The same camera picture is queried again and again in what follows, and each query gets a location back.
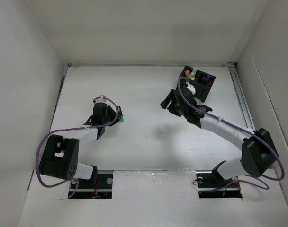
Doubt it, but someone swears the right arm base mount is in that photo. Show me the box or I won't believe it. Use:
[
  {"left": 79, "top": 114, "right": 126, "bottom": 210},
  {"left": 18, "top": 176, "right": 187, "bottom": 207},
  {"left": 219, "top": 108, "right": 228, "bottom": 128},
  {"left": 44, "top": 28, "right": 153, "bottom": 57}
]
[{"left": 193, "top": 161, "right": 243, "bottom": 199}]

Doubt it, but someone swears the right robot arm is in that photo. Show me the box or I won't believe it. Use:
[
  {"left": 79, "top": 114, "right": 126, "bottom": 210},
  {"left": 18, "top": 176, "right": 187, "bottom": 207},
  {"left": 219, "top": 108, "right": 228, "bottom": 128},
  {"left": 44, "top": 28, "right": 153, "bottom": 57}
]
[{"left": 160, "top": 88, "right": 278, "bottom": 186}]

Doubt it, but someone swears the orange pastel highlighter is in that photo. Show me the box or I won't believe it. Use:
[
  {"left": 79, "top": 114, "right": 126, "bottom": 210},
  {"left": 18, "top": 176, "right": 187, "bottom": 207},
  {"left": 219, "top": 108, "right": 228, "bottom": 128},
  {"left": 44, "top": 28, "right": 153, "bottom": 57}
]
[{"left": 185, "top": 70, "right": 191, "bottom": 78}]

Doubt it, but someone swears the black highlighter purple cap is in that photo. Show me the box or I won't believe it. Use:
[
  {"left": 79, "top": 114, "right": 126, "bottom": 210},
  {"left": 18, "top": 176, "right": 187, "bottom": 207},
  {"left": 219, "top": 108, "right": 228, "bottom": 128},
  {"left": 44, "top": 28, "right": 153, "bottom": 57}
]
[{"left": 204, "top": 75, "right": 212, "bottom": 81}]

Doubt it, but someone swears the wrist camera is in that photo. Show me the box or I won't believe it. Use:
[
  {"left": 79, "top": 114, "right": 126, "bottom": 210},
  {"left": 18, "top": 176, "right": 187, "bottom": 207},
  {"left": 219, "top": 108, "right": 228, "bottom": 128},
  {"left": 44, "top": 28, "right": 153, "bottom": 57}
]
[
  {"left": 186, "top": 84, "right": 196, "bottom": 95},
  {"left": 93, "top": 95, "right": 107, "bottom": 104}
]

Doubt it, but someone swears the mint green pastel highlighter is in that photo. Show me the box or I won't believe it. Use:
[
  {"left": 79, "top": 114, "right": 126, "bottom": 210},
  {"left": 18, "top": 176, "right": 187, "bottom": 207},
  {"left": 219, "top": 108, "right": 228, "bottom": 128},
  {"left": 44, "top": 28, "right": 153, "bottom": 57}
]
[{"left": 189, "top": 72, "right": 195, "bottom": 78}]

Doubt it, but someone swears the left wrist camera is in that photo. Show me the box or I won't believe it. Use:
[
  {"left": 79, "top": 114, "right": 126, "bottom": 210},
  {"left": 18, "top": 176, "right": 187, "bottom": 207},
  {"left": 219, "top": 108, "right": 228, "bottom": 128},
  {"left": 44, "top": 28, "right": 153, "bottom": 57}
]
[{"left": 93, "top": 95, "right": 107, "bottom": 104}]

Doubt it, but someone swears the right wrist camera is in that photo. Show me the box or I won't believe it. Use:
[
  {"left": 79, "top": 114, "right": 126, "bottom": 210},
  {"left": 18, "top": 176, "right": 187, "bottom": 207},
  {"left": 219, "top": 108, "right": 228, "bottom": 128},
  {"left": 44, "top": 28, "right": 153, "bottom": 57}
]
[{"left": 186, "top": 84, "right": 196, "bottom": 95}]

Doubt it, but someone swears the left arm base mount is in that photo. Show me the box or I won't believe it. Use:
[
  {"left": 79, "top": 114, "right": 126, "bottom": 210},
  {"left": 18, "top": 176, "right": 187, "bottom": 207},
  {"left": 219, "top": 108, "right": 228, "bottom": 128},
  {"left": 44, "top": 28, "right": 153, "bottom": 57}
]
[{"left": 68, "top": 166, "right": 114, "bottom": 199}]

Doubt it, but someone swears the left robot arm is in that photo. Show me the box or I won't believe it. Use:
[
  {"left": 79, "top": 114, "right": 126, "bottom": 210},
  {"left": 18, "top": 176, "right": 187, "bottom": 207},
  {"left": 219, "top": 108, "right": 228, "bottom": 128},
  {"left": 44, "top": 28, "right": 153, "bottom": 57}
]
[{"left": 35, "top": 101, "right": 122, "bottom": 188}]

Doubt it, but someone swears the aluminium rail right side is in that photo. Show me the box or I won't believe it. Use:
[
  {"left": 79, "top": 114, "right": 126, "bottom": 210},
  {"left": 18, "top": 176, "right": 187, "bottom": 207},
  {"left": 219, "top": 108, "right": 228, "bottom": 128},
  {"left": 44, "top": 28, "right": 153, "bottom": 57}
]
[{"left": 226, "top": 63, "right": 256, "bottom": 129}]

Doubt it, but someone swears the black two-compartment container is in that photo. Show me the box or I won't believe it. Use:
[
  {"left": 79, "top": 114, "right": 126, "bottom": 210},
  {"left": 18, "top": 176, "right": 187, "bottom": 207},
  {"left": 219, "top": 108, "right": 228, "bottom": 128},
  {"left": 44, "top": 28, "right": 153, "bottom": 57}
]
[{"left": 180, "top": 66, "right": 216, "bottom": 102}]

